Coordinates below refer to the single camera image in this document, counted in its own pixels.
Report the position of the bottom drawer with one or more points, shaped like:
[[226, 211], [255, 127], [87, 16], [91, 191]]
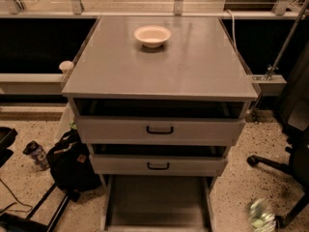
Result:
[[157, 204]]

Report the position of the middle drawer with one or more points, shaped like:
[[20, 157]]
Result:
[[137, 165]]

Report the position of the black backpack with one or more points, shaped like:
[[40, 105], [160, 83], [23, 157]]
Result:
[[70, 166]]

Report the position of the black middle drawer handle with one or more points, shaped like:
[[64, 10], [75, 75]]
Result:
[[158, 166]]

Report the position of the white bowl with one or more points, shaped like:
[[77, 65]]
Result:
[[152, 36]]

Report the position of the black drawer handle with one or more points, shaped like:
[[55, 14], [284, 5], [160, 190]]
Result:
[[163, 131], [158, 166]]

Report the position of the grey drawer cabinet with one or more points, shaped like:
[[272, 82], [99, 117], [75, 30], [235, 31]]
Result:
[[196, 74]]

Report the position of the dark water bottle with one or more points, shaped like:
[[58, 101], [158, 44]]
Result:
[[36, 152]]

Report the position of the black top drawer handle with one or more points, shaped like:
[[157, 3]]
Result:
[[163, 131]]

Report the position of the small white cup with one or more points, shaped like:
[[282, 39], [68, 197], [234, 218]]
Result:
[[66, 66]]

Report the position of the green soda can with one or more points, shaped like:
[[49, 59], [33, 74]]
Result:
[[261, 217]]

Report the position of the metal diagonal rod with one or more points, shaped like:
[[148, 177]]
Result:
[[271, 69]]

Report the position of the drawer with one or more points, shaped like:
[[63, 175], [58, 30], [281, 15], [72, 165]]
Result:
[[202, 132], [137, 165], [157, 204]]

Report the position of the black office chair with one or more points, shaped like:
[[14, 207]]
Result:
[[293, 109]]

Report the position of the top drawer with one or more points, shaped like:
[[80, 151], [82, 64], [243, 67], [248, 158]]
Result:
[[202, 132]]

